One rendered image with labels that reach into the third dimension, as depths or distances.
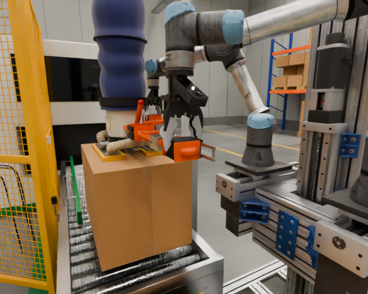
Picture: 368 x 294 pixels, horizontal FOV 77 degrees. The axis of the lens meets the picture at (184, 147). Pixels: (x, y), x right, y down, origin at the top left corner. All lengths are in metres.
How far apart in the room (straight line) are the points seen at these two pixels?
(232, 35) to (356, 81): 0.59
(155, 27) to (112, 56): 9.62
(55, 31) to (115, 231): 9.18
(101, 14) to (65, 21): 8.82
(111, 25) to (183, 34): 0.55
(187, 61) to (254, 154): 0.63
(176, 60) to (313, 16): 0.38
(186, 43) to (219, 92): 11.36
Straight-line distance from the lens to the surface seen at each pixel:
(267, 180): 1.16
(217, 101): 11.91
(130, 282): 1.23
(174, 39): 0.62
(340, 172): 1.10
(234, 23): 0.61
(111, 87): 1.09
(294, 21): 0.76
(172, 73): 0.61
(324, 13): 0.78
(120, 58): 1.10
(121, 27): 1.11
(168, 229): 1.07
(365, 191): 0.86
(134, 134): 0.90
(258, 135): 1.10
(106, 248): 1.02
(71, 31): 9.89
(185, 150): 0.58
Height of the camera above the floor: 1.35
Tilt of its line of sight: 12 degrees down
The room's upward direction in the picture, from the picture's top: straight up
